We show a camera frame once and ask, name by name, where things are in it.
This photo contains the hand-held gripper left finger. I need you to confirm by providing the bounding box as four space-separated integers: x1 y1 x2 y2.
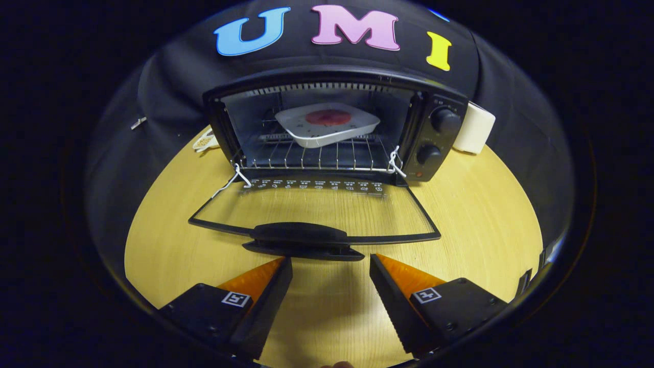
159 257 294 361

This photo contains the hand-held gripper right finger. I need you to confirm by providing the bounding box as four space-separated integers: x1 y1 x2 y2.
369 254 509 358

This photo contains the black toaster oven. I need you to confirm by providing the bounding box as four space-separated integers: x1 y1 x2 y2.
188 65 470 262

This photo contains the white square plate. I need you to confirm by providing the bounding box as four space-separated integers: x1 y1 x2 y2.
275 103 381 149

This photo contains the pink ham slice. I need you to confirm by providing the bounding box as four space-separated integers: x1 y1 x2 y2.
306 109 352 126

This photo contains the metal oven rack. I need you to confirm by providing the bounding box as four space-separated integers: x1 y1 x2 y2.
232 134 402 172

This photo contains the white bread toaster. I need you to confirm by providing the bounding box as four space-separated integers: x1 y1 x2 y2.
452 101 496 155

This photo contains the small white snack dish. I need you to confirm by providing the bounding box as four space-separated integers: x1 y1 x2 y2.
193 128 220 152

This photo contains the black backdrop cloth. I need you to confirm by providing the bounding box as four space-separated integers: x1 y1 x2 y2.
86 0 575 277

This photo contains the white string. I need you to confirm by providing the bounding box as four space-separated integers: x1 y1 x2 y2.
212 163 252 199
388 146 407 178

